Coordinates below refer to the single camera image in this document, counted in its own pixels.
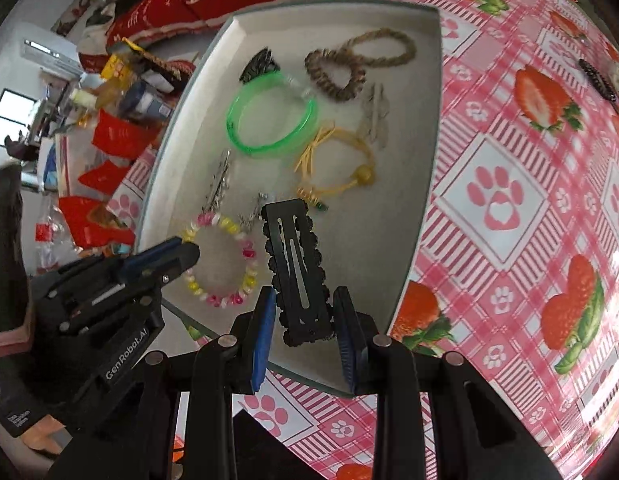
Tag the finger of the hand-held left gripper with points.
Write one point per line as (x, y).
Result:
(152, 257)
(179, 260)

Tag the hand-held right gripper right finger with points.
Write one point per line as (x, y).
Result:
(347, 342)

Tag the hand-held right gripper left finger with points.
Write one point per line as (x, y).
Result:
(262, 340)

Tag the black scalloped snap hair clip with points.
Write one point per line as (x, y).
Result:
(279, 260)

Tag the white jewelry tray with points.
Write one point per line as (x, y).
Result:
(389, 210)

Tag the gold bow hair clip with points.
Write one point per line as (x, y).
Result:
(374, 125)

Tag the silver earring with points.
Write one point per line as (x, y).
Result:
(249, 217)

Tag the silver rhinestone clip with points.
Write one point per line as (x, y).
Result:
(218, 180)

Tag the clear water bottle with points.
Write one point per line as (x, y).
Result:
(47, 245)

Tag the small gold charm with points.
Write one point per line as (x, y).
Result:
(309, 194)

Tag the strawberry print tablecloth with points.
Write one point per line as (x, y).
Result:
(489, 285)

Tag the blue and white jar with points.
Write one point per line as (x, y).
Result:
(144, 101)

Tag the yellow box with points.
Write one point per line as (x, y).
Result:
(114, 66)

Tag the dark framed window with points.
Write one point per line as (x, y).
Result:
(9, 115)

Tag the black claw hair clip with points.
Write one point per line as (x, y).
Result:
(259, 66)

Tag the white air conditioner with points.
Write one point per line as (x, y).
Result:
(49, 55)

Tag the red cushion with white print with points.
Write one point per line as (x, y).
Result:
(154, 10)

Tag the small dark hair clip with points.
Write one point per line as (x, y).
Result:
(597, 80)

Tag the wall poster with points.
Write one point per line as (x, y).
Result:
(74, 12)

